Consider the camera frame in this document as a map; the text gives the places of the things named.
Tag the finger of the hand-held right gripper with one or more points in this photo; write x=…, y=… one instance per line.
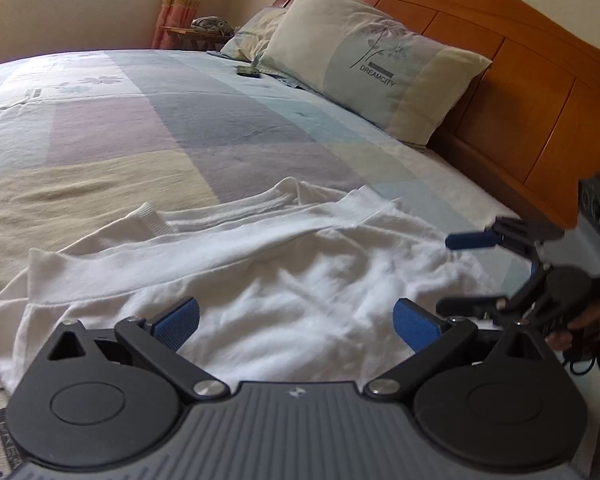
x=467, y=240
x=465, y=306

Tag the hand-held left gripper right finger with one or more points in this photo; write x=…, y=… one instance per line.
x=415, y=326

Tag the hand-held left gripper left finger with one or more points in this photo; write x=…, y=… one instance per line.
x=177, y=319

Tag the white sweatshirt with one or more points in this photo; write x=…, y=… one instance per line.
x=280, y=270

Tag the person's right hand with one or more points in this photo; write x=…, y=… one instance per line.
x=590, y=321

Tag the wooden headboard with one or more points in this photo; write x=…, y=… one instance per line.
x=530, y=100

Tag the large flower print pillow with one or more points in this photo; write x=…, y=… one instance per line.
x=320, y=35

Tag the small black phone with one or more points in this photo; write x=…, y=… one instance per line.
x=247, y=71

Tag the wooden nightstand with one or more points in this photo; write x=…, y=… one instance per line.
x=179, y=36

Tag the small flower print pillow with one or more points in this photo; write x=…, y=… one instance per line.
x=252, y=35

